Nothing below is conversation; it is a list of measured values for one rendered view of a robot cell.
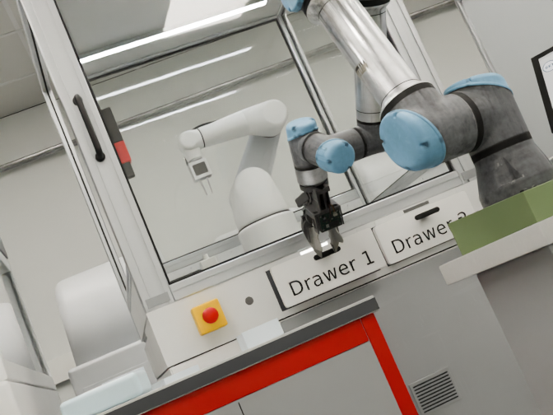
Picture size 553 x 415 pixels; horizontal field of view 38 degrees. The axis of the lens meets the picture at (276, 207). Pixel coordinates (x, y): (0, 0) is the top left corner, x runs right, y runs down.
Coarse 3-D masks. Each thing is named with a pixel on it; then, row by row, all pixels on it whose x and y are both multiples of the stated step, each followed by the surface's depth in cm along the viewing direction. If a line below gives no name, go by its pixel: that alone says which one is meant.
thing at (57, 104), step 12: (36, 48) 265; (48, 72) 254; (48, 84) 281; (60, 108) 262; (60, 120) 293; (72, 144) 273; (84, 168) 260; (84, 180) 290; (96, 204) 270; (108, 228) 257; (108, 240) 286; (120, 252) 241; (120, 264) 267
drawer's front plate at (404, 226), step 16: (464, 192) 225; (448, 208) 223; (464, 208) 224; (384, 224) 219; (400, 224) 220; (416, 224) 220; (432, 224) 221; (384, 240) 218; (416, 240) 219; (432, 240) 220; (384, 256) 218; (400, 256) 217
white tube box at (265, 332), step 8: (272, 320) 175; (256, 328) 174; (264, 328) 174; (272, 328) 174; (280, 328) 175; (240, 336) 177; (248, 336) 173; (256, 336) 174; (264, 336) 174; (272, 336) 174; (240, 344) 182; (248, 344) 173; (256, 344) 173
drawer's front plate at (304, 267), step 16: (352, 240) 211; (368, 240) 212; (304, 256) 208; (336, 256) 210; (352, 256) 210; (272, 272) 206; (288, 272) 206; (304, 272) 207; (320, 272) 208; (336, 272) 209; (352, 272) 209; (368, 272) 210; (288, 288) 205; (304, 288) 206; (320, 288) 207; (288, 304) 205
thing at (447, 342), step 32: (448, 256) 222; (384, 288) 216; (416, 288) 218; (448, 288) 220; (480, 288) 221; (288, 320) 210; (384, 320) 214; (416, 320) 216; (448, 320) 217; (480, 320) 219; (224, 352) 205; (416, 352) 214; (448, 352) 215; (480, 352) 217; (512, 352) 218; (416, 384) 212; (448, 384) 213; (480, 384) 215; (512, 384) 216
